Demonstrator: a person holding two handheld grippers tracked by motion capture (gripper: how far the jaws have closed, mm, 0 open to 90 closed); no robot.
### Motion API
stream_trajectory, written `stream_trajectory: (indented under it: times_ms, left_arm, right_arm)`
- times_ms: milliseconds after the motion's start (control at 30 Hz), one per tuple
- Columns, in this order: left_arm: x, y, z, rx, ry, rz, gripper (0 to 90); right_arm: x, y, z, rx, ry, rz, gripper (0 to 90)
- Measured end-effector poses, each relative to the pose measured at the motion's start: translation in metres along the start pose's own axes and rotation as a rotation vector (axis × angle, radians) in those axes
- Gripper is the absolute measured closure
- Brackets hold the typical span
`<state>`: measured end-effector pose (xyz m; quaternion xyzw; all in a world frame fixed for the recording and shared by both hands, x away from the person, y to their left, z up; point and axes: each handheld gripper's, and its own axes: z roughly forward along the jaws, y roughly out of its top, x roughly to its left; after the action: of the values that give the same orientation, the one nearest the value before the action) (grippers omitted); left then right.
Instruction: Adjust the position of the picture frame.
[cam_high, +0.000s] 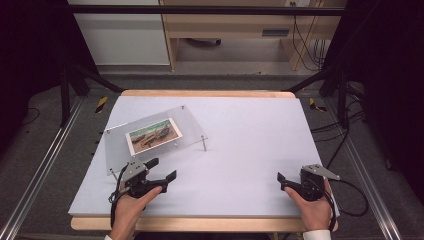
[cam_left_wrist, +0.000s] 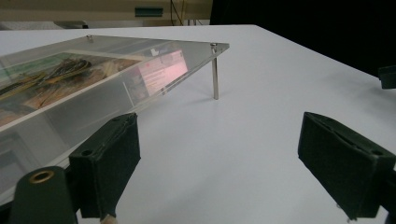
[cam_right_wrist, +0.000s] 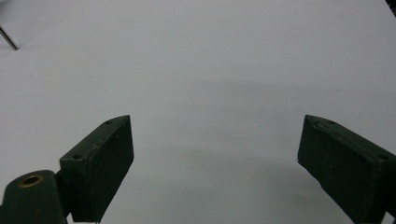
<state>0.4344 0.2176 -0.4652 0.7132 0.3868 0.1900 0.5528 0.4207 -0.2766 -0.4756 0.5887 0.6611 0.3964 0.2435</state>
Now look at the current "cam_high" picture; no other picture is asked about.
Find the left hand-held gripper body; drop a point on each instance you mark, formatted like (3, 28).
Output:
(135, 170)

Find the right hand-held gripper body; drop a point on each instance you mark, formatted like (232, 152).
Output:
(311, 186)

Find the clear acrylic photo frame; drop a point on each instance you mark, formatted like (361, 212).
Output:
(190, 126)

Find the person's right hand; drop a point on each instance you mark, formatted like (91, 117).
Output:
(315, 213)

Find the person's left hand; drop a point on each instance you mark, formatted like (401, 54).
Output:
(126, 213)

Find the painting print photo card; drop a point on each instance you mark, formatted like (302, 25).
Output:
(153, 136)

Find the white table mat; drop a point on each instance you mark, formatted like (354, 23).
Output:
(233, 160)

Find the wooden table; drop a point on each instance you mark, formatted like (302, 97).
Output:
(200, 224)

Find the yellow clamp left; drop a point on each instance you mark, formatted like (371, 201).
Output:
(101, 104)

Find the yellow clamp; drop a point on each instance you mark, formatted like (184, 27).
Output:
(313, 104)
(101, 104)

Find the yellow clamp right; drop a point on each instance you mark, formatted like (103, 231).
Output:
(313, 104)

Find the black metal stand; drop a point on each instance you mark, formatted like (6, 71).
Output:
(341, 96)
(65, 96)

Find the white cabinet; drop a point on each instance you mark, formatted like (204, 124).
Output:
(123, 36)

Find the black curtain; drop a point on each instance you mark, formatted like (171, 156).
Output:
(30, 50)
(393, 83)

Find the grey desk label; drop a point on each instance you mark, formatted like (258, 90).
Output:
(275, 32)

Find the light wooden desk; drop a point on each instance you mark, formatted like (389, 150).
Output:
(226, 25)

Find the aluminium floor rail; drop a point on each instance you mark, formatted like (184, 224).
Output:
(366, 180)
(43, 166)

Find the black horizontal frame bar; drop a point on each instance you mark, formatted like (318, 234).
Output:
(200, 10)

